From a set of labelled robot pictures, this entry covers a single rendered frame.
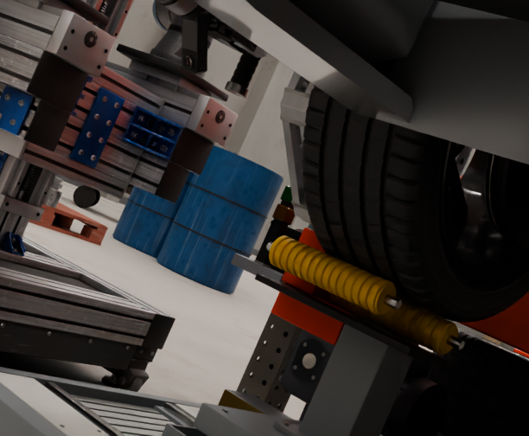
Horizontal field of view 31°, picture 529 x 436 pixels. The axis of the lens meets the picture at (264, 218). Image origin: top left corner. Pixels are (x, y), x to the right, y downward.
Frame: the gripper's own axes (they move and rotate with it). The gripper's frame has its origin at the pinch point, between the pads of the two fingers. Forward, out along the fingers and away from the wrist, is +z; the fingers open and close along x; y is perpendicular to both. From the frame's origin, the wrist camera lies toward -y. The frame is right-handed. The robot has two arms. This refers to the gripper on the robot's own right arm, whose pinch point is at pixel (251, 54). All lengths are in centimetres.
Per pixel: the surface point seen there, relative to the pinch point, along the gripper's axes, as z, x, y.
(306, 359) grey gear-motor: 41, -11, -51
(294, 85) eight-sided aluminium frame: -10.0, -21.9, -5.5
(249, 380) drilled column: 75, 26, -68
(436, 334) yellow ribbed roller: 14, -52, -34
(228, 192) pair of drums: 362, 325, -16
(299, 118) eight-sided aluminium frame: -8.8, -24.9, -10.4
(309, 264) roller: 2.4, -30.7, -31.9
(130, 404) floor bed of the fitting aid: 27, 17, -77
